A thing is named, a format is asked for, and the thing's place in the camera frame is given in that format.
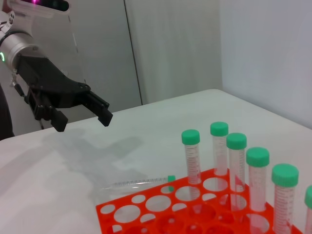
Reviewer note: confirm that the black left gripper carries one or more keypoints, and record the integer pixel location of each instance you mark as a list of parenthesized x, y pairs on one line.
[(48, 83)]

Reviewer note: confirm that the green capped clear test tube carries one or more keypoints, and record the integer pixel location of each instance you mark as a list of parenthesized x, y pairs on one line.
[(136, 183), (192, 156), (237, 161), (284, 197), (258, 180), (309, 202), (220, 151)]

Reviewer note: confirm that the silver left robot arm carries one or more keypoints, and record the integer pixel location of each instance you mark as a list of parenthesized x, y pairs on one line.
[(17, 46)]

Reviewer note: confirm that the orange test tube rack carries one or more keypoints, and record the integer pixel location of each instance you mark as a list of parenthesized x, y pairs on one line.
[(161, 217)]

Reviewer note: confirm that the clear plastic shield panel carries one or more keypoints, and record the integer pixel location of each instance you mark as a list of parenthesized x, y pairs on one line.
[(58, 41)]

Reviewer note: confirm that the white robot head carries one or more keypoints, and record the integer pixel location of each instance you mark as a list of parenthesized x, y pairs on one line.
[(44, 5)]

